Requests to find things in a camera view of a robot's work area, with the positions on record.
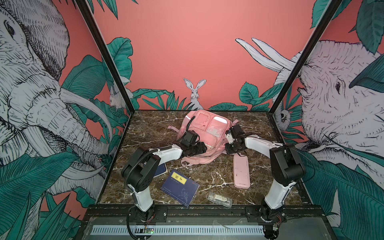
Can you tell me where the pink pencil case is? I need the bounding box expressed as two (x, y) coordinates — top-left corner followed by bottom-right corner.
(233, 154), (251, 189)

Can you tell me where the black frame post right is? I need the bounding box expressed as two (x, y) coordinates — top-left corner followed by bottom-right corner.
(269, 0), (342, 115)

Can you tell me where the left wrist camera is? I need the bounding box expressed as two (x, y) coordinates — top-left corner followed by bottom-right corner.
(179, 130), (199, 148)

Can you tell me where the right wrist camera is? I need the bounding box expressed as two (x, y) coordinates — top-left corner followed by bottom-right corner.
(226, 125), (246, 144)

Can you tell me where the pink student backpack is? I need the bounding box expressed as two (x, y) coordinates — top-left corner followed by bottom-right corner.
(168, 110), (239, 167)

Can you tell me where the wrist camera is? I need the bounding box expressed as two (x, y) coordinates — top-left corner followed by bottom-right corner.
(179, 130), (199, 148)
(226, 125), (246, 144)

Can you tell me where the dark blue book yellow label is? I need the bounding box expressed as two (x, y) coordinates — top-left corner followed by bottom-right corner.
(161, 170), (200, 207)

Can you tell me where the dark blue book left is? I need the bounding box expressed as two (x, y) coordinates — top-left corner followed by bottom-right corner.
(154, 164), (168, 178)

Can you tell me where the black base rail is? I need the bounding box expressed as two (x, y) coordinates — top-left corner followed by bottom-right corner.
(83, 204), (326, 224)

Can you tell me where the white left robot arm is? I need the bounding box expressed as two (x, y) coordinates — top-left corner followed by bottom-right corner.
(121, 142), (207, 213)

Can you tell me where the white ventilation grille strip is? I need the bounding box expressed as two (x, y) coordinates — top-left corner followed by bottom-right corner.
(91, 225), (264, 236)

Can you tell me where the black frame post left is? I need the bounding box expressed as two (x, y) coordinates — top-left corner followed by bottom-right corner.
(75, 0), (135, 115)

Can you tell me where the black frame post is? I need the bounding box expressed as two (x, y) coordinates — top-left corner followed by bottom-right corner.
(75, 0), (135, 115)
(269, 0), (342, 115)

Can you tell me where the clear plastic eraser box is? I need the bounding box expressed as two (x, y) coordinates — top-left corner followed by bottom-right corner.
(207, 193), (233, 208)

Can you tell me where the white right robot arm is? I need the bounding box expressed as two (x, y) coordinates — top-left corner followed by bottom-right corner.
(226, 133), (306, 210)

